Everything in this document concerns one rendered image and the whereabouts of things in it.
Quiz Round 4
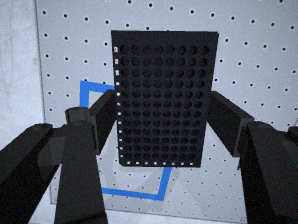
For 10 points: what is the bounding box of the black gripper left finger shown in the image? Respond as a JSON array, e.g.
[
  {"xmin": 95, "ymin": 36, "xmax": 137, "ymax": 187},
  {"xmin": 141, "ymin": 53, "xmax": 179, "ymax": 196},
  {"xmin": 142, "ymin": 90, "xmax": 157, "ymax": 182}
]
[{"xmin": 0, "ymin": 89, "xmax": 116, "ymax": 224}]

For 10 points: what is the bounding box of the blue tape outline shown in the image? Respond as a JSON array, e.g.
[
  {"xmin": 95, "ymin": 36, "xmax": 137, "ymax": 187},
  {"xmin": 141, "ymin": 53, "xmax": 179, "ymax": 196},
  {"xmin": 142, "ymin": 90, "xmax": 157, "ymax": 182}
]
[{"xmin": 80, "ymin": 80, "xmax": 172, "ymax": 201}]

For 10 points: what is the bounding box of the black well plate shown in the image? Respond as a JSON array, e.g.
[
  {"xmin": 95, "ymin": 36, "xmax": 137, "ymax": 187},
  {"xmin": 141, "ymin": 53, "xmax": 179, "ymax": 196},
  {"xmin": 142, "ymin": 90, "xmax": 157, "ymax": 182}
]
[{"xmin": 111, "ymin": 30, "xmax": 219, "ymax": 168}]

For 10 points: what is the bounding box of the grey flat rectangular plate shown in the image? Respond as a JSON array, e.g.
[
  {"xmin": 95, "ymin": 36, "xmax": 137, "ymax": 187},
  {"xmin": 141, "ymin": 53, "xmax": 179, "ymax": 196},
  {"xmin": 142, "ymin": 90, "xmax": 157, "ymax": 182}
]
[{"xmin": 33, "ymin": 0, "xmax": 298, "ymax": 224}]

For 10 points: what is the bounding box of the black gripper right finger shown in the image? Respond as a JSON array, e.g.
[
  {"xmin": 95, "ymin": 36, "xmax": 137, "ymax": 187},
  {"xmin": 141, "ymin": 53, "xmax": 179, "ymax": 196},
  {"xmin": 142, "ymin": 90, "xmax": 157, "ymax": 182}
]
[{"xmin": 207, "ymin": 91, "xmax": 298, "ymax": 224}]

